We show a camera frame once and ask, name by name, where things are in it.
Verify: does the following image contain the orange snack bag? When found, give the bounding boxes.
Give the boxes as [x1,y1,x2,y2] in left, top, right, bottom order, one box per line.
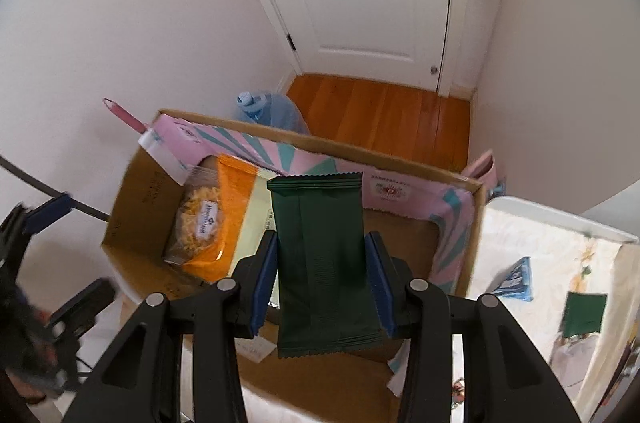
[164,155,257,282]

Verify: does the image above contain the black cable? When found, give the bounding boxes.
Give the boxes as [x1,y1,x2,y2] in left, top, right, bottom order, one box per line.
[0,154,112,224]

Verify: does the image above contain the blue triangular snack packet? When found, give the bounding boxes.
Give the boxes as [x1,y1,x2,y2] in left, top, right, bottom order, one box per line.
[487,256,534,302]

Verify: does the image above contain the pale yellow snack bag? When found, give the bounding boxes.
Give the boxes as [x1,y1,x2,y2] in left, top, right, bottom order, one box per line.
[238,167,281,309]

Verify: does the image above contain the cardboard box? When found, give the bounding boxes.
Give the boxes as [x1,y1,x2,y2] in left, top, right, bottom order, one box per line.
[102,110,486,422]

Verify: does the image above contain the blue water jug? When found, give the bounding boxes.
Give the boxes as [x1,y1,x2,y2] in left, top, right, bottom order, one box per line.
[236,91,309,135]

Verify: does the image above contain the pink mop handle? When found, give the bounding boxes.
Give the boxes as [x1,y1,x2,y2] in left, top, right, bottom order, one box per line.
[102,98,149,135]

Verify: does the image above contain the dark green snack packet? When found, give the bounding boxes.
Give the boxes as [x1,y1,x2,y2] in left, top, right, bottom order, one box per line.
[267,172,383,358]

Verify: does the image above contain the floral bed sheet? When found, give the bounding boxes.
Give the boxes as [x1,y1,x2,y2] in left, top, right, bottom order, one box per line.
[384,196,640,423]

